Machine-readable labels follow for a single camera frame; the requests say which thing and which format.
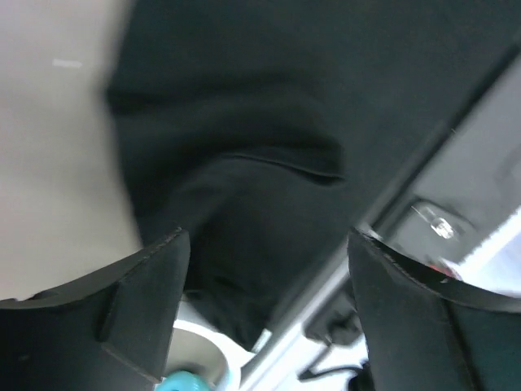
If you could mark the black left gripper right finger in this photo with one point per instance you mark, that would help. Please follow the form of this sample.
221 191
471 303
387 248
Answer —
427 331

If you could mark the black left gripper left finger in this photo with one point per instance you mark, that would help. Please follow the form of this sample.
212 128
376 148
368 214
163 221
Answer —
108 330

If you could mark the black t shirt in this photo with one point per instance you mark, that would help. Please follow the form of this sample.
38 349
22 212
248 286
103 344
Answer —
267 129

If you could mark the teal cat ear headphones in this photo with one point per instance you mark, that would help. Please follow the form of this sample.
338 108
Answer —
201 359

